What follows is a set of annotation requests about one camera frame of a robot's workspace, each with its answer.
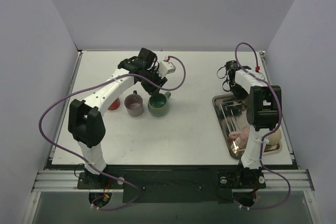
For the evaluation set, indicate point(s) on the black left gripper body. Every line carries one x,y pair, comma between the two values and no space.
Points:
154,85

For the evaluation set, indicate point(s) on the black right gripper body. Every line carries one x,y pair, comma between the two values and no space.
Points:
241,94

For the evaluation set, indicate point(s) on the lilac mug black handle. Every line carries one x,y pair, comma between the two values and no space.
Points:
134,104

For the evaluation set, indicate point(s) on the teal green mug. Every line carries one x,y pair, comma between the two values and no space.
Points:
158,104

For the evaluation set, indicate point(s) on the red mug black handle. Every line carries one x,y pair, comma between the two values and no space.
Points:
115,105

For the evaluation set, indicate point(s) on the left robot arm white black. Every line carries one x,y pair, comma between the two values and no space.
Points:
85,121

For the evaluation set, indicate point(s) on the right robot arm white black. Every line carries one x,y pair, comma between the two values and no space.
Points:
248,114

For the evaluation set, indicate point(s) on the pink mug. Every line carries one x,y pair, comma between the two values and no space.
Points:
239,138

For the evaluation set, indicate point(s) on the beige wooden mug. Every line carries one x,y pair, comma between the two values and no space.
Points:
274,138

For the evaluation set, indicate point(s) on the metal tray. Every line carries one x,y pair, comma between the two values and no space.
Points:
231,116

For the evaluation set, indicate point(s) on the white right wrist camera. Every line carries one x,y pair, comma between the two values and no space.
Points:
259,74

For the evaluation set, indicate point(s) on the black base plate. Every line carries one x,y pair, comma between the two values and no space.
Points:
175,195

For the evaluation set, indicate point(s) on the aluminium frame rail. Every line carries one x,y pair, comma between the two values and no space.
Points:
62,180

